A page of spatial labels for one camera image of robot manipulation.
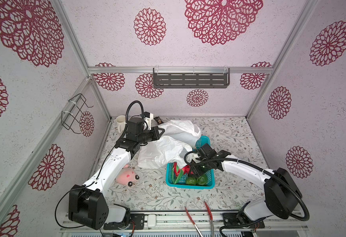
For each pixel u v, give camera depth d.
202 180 0.81
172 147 0.71
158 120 1.16
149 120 0.71
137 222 0.73
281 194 0.43
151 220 0.73
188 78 0.96
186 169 0.83
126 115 0.58
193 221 0.75
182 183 0.81
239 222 0.72
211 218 0.75
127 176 0.81
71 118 0.75
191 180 0.81
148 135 0.68
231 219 0.74
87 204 0.40
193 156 0.78
